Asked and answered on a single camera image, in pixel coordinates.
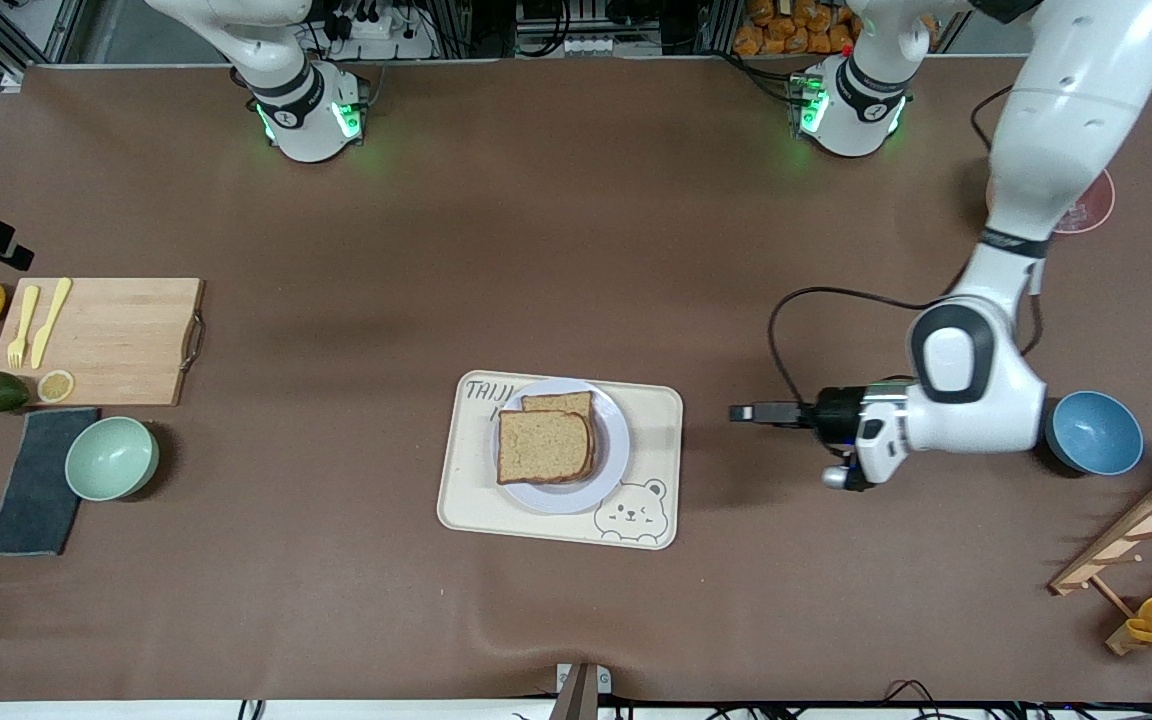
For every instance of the yellow plastic knife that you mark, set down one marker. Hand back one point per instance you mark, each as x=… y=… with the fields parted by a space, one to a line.
x=49 y=325

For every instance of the lemon slice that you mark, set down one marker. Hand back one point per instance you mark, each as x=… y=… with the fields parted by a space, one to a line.
x=56 y=386

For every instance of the pale lavender round plate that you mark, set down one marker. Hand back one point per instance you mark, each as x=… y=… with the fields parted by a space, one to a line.
x=613 y=450

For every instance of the yellow plastic fork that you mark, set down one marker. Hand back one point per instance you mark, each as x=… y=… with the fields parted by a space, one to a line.
x=17 y=352

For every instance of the mint green bowl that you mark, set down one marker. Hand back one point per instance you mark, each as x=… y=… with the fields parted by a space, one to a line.
x=111 y=458

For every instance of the pink bowl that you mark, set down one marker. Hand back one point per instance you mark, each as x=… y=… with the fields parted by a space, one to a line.
x=1096 y=205

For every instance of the orange bread rolls pile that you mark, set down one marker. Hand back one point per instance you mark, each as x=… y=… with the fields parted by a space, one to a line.
x=786 y=35

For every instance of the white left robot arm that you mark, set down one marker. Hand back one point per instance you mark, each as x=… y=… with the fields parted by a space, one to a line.
x=1011 y=410

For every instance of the aluminium frame profile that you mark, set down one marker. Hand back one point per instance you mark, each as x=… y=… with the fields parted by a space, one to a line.
x=26 y=40

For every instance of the white power strip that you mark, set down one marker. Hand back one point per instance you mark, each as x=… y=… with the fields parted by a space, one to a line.
x=586 y=45
x=406 y=45

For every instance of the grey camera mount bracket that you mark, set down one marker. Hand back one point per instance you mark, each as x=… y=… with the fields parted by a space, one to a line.
x=576 y=695

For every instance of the dark grey cloth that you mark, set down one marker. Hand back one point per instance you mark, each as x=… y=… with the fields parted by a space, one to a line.
x=31 y=500

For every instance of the blue bowl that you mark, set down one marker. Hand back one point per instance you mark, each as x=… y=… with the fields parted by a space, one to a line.
x=1096 y=435

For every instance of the brown bread slice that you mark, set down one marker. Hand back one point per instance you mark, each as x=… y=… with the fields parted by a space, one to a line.
x=561 y=402
x=541 y=447

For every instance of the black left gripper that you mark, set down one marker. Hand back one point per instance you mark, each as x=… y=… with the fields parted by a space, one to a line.
x=835 y=413

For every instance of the wooden cup rack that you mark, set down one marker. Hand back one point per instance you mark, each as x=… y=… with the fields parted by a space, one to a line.
x=1136 y=530

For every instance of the cream bear print tray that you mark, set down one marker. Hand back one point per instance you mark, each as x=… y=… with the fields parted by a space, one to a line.
x=466 y=500

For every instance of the wooden cutting board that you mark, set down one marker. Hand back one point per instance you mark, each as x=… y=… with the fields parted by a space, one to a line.
x=116 y=340

